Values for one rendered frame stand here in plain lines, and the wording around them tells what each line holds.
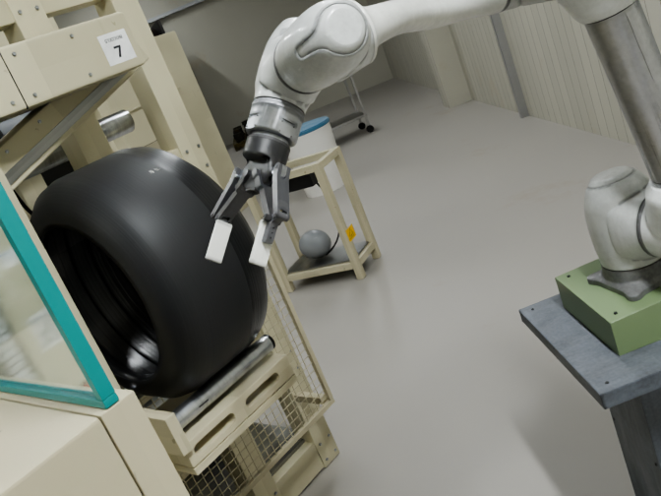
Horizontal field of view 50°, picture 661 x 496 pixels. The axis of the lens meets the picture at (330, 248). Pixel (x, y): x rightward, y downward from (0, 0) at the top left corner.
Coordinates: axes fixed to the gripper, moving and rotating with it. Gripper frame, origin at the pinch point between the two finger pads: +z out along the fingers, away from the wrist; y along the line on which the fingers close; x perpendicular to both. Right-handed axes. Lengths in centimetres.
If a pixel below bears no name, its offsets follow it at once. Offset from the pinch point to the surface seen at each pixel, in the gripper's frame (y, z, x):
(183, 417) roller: -41, 32, 23
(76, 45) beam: -83, -49, -13
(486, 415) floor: -71, 14, 168
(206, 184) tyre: -39.1, -18.4, 11.0
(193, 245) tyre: -32.6, -3.8, 8.9
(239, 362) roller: -45, 17, 36
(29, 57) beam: -81, -40, -23
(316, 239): -268, -68, 214
